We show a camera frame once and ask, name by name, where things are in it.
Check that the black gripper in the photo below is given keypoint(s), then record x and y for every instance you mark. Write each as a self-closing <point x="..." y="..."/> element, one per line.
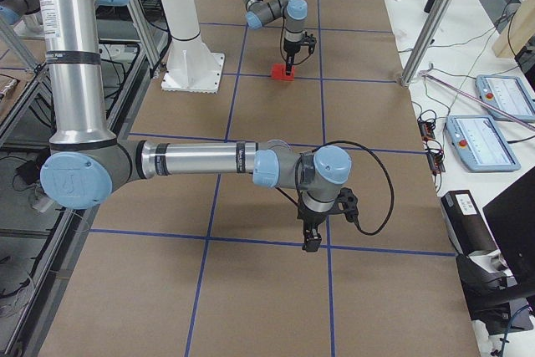
<point x="290" y="47"/>
<point x="309" y="219"/>

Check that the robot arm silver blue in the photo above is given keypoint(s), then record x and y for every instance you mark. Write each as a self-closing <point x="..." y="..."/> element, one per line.
<point x="88" y="162"/>
<point x="260" y="13"/>

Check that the black cardboard box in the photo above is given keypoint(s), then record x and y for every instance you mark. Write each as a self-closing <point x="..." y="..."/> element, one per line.
<point x="465" y="225"/>

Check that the teach pendant near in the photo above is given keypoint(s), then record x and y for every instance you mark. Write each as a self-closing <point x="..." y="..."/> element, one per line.
<point x="480" y="144"/>

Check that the teach pendant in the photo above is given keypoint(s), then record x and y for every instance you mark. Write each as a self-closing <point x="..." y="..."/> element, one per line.
<point x="480" y="144"/>
<point x="507" y="93"/>

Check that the black monitor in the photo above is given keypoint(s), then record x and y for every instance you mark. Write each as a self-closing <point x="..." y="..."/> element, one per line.
<point x="510" y="216"/>

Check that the teach pendant far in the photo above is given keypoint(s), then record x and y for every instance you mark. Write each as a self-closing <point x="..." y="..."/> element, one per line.
<point x="507" y="93"/>

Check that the white camera pedestal column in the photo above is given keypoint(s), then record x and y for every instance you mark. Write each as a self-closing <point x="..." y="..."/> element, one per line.
<point x="190" y="65"/>

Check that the metal rod with handle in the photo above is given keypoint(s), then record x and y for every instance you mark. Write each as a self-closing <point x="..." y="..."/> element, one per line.
<point x="497" y="114"/>

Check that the aluminium frame post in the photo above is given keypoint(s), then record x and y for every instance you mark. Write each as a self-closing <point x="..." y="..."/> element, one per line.
<point x="423" y="42"/>

